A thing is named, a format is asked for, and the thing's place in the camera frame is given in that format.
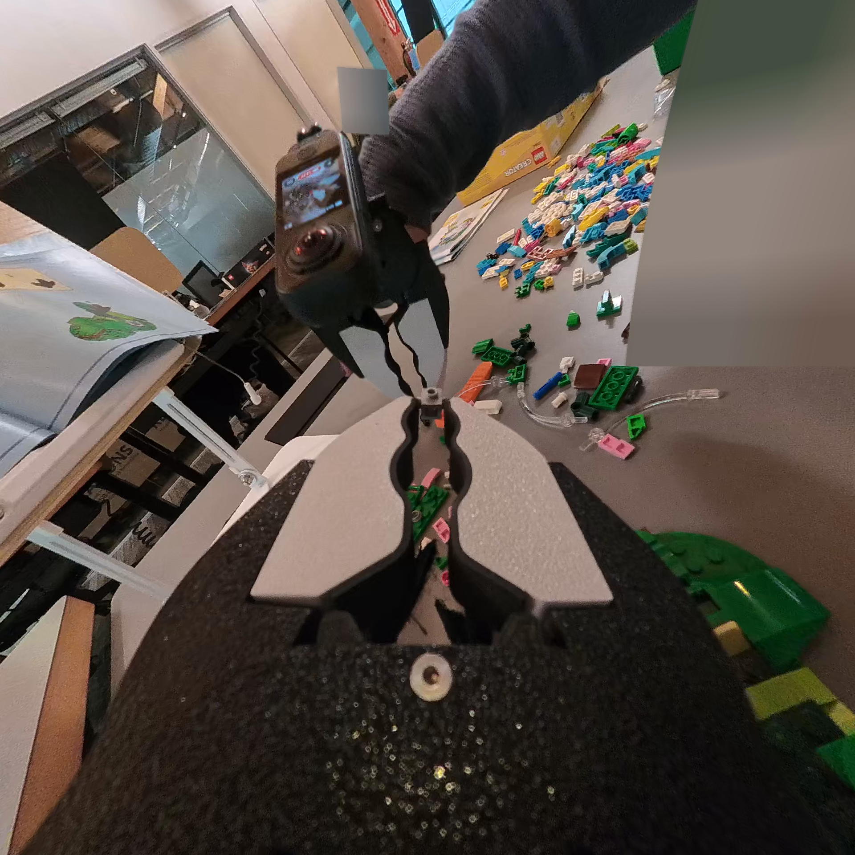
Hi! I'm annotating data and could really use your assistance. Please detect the lego instruction booklets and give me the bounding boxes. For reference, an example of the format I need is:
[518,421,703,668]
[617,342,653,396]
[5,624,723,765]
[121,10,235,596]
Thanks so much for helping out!
[427,188,510,265]

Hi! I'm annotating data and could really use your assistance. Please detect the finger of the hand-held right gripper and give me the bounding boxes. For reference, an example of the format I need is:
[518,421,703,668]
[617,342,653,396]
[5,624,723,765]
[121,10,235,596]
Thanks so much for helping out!
[399,298,448,395]
[327,324,403,402]

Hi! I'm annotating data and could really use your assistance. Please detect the transparent curved lego rod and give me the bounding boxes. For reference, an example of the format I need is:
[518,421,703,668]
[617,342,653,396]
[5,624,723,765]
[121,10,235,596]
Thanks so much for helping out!
[516,381,577,430]
[580,388,724,452]

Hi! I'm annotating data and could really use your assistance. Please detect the wooden background table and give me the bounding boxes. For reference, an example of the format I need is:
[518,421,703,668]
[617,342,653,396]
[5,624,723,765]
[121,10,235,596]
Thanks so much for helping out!
[197,254,278,331]

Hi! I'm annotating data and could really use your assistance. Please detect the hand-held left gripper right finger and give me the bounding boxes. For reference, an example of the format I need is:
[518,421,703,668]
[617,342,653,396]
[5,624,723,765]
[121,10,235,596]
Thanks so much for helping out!
[437,397,615,645]

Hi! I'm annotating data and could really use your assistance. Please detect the black picture frame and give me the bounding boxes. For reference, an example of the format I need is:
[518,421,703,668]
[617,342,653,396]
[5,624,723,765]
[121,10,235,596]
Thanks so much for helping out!
[182,261,219,303]

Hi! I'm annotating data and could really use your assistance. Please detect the person's right forearm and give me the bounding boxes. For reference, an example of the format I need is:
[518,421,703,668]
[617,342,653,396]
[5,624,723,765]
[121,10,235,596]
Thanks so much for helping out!
[359,0,699,231]

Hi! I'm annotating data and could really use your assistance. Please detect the green lego build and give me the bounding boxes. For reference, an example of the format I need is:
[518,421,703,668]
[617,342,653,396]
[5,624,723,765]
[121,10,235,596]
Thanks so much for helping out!
[635,529,855,792]

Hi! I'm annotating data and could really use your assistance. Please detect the open lego instruction book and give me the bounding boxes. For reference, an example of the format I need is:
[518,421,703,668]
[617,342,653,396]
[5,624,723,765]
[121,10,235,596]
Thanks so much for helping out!
[0,230,218,478]

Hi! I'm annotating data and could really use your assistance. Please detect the printed cardboard box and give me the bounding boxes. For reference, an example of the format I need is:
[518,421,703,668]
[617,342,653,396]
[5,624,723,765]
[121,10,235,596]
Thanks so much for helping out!
[83,414,224,569]

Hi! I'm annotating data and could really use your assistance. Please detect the yellow lego box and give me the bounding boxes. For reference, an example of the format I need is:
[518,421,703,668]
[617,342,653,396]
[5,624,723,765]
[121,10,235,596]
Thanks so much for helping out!
[456,77,610,208]

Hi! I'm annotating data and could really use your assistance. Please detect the white cable with plug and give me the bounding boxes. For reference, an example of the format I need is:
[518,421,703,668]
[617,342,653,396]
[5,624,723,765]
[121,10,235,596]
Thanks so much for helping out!
[192,350,263,404]

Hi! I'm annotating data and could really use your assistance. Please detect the green plastic bin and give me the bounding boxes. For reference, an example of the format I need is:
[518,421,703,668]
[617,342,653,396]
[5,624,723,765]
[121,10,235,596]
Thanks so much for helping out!
[651,10,697,76]

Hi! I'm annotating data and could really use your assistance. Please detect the wide green lego plate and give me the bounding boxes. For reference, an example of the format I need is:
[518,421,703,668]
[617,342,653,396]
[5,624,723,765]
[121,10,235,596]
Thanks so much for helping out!
[588,365,641,410]

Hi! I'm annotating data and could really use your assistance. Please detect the pile of colourful lego pieces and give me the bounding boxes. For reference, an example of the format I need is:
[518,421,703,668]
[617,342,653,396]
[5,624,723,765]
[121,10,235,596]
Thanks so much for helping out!
[476,122,662,298]

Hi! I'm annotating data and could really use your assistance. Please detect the white book stand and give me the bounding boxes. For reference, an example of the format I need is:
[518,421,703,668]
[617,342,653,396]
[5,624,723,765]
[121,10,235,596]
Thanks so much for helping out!
[0,200,348,676]

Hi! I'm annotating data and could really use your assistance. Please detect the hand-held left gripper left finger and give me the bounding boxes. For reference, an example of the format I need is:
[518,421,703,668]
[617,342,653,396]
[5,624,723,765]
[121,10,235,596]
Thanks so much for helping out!
[250,397,436,645]

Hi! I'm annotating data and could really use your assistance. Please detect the green plate with grey stud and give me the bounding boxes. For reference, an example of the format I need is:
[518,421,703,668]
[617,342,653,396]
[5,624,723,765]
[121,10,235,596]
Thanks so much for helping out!
[406,484,450,543]

